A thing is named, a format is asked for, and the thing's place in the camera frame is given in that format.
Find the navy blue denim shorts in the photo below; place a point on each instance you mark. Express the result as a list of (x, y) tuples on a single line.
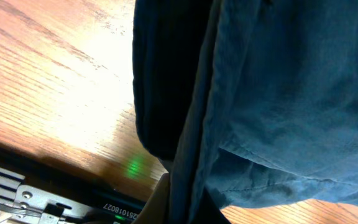
[(250, 103)]

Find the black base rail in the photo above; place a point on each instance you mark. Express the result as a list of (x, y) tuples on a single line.
[(31, 192)]

